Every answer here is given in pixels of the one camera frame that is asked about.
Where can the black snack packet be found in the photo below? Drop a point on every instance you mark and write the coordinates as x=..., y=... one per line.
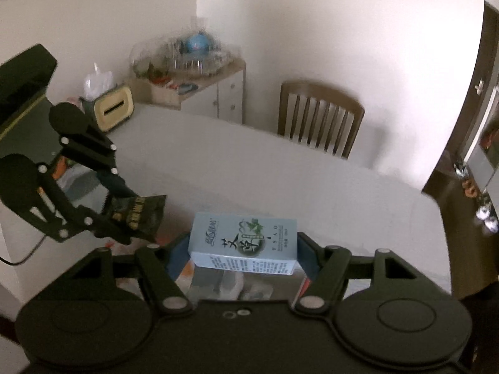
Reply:
x=136, y=217

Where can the chicken breast snack bag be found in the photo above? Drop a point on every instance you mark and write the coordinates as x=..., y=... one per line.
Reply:
x=213, y=284

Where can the white wooden sideboard cabinet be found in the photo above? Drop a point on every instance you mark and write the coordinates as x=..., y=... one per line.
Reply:
x=220, y=96

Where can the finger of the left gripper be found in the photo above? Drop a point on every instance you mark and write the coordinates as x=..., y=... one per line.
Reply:
x=29, y=190
x=85, y=144

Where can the light blue carton box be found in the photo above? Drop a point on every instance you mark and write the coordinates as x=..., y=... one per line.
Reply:
x=244, y=243

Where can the wooden dining chair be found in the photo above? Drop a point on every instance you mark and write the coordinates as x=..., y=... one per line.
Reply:
x=319, y=116

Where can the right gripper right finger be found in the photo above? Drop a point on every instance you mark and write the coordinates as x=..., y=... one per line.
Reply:
x=326, y=268

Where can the blue globe ornament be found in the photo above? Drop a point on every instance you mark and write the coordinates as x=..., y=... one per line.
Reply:
x=198, y=42

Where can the beige tissue box holder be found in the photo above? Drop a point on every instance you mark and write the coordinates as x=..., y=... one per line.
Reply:
x=110, y=109

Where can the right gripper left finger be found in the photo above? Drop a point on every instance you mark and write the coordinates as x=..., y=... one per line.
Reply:
x=158, y=270

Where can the glass terrarium bowl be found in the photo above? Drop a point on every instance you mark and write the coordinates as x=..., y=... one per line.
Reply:
x=151, y=60

